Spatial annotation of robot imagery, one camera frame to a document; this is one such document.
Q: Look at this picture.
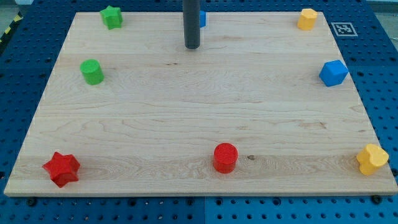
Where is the green star block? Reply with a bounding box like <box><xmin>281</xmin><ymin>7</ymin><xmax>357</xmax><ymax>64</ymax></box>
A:
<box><xmin>99</xmin><ymin>6</ymin><xmax>123</xmax><ymax>30</ymax></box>

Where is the red star block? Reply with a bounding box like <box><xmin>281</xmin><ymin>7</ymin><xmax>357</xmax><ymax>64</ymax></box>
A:
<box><xmin>42</xmin><ymin>152</ymin><xmax>80</xmax><ymax>188</ymax></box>

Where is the red cylinder block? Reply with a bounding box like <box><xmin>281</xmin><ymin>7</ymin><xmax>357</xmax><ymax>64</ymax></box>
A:
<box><xmin>213</xmin><ymin>142</ymin><xmax>238</xmax><ymax>174</ymax></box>

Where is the wooden board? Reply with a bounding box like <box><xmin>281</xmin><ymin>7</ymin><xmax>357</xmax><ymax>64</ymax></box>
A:
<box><xmin>4</xmin><ymin>12</ymin><xmax>397</xmax><ymax>197</ymax></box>

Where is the small blue block behind rod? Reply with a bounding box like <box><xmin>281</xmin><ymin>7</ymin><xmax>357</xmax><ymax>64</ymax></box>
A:
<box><xmin>200</xmin><ymin>11</ymin><xmax>206</xmax><ymax>28</ymax></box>

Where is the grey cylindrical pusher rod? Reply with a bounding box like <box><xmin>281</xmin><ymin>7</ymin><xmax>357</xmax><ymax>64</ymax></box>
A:
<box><xmin>182</xmin><ymin>0</ymin><xmax>200</xmax><ymax>50</ymax></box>

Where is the green cylinder block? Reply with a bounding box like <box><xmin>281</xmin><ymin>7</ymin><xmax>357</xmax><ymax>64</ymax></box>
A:
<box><xmin>80</xmin><ymin>59</ymin><xmax>104</xmax><ymax>85</ymax></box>

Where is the blue cube block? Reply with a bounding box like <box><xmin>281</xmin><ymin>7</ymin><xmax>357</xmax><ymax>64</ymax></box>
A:
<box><xmin>319</xmin><ymin>60</ymin><xmax>349</xmax><ymax>86</ymax></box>

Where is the yellow hexagon block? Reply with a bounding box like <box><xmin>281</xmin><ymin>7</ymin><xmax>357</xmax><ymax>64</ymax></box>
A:
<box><xmin>297</xmin><ymin>8</ymin><xmax>318</xmax><ymax>30</ymax></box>

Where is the white fiducial marker tag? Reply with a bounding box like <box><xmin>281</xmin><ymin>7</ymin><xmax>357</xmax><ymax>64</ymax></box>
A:
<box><xmin>331</xmin><ymin>22</ymin><xmax>358</xmax><ymax>37</ymax></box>

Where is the yellow heart block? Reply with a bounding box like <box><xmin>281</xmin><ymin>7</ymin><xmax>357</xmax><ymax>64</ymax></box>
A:
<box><xmin>356</xmin><ymin>144</ymin><xmax>389</xmax><ymax>175</ymax></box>

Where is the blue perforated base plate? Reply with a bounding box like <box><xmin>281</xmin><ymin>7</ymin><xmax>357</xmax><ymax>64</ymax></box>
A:
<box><xmin>1</xmin><ymin>1</ymin><xmax>397</xmax><ymax>223</ymax></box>

